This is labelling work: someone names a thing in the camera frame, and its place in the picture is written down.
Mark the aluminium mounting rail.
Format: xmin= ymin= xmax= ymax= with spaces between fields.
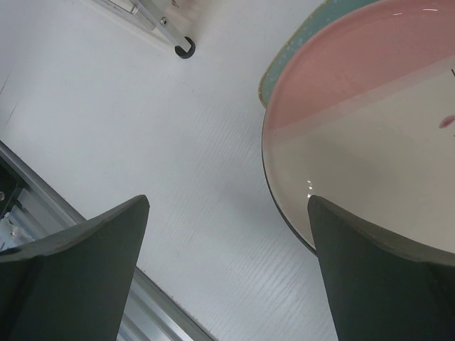
xmin=1 ymin=146 xmax=210 ymax=340

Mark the pink and cream floral plate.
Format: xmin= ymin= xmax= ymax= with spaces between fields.
xmin=262 ymin=1 xmax=454 ymax=252

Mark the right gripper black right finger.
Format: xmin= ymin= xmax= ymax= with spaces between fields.
xmin=307 ymin=195 xmax=454 ymax=340

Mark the steel two-tier dish rack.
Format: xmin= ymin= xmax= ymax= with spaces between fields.
xmin=85 ymin=1 xmax=196 ymax=60

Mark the teal square plate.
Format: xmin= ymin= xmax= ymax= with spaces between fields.
xmin=258 ymin=0 xmax=375 ymax=108

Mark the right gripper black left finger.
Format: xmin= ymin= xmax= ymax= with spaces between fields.
xmin=1 ymin=195 xmax=149 ymax=340

